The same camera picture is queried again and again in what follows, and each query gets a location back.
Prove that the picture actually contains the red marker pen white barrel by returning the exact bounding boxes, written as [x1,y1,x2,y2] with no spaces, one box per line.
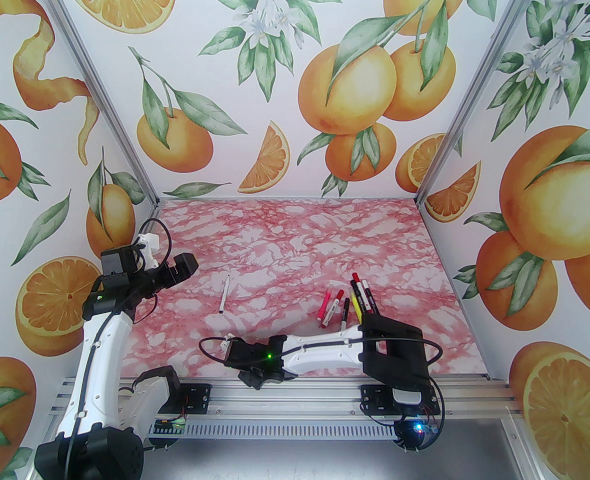
[320,290,344,329]
[351,271,373,316]

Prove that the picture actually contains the black marker pen white barrel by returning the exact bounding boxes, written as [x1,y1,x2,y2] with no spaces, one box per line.
[357,279,377,315]

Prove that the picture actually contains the small circuit board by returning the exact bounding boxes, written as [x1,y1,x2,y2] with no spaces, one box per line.
[154,417,188,436]
[395,419,438,444]

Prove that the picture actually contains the pink marble pattern table mat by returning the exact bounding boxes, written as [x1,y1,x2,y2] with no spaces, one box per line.
[106,198,491,381]

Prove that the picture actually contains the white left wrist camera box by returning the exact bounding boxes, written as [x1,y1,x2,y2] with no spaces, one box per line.
[136,233,161,269]

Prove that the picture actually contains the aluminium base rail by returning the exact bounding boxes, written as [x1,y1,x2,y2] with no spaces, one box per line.
[50,360,523,426]

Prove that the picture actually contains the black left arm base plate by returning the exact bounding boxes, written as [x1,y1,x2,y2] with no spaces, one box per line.
[175,383,212,414]

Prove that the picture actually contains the perforated metal cable tray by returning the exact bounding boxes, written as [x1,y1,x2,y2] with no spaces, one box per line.
[145,420,401,440]

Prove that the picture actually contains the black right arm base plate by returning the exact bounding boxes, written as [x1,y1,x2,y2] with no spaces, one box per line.
[360,384,438,416]

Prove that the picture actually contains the aluminium frame post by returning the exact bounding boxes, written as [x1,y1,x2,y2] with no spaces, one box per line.
[415,0,551,206]
[27,0,161,209]

